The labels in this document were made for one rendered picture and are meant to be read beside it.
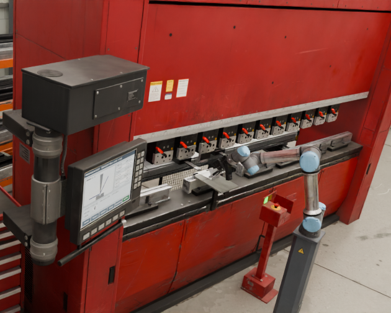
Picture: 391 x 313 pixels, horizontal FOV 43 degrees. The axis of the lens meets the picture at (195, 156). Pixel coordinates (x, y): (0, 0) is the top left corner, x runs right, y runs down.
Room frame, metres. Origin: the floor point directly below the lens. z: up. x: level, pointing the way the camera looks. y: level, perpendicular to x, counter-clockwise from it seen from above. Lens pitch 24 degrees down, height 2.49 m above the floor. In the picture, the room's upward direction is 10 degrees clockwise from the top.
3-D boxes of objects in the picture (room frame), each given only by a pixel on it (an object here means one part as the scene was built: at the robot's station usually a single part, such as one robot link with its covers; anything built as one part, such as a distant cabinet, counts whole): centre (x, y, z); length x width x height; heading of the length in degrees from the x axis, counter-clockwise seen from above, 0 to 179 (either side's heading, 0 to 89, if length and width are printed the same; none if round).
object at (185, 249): (3.58, -0.53, 0.42); 3.00 x 0.21 x 0.83; 138
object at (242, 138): (3.41, -0.32, 1.26); 0.15 x 0.09 x 0.17; 138
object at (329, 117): (4.30, -1.13, 1.26); 0.15 x 0.09 x 0.17; 138
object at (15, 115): (1.99, 0.61, 1.67); 0.40 x 0.24 x 0.07; 138
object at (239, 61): (3.61, -0.50, 1.74); 3.00 x 0.08 x 0.80; 138
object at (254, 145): (3.63, -0.11, 0.93); 2.30 x 0.14 x 0.10; 138
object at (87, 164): (1.93, 0.38, 1.42); 0.45 x 0.12 x 0.36; 155
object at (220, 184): (3.03, -0.17, 1.00); 0.26 x 0.18 x 0.01; 48
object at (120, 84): (1.93, 0.48, 1.53); 0.51 x 0.25 x 0.85; 155
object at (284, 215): (3.25, -0.66, 0.75); 0.20 x 0.16 x 0.18; 146
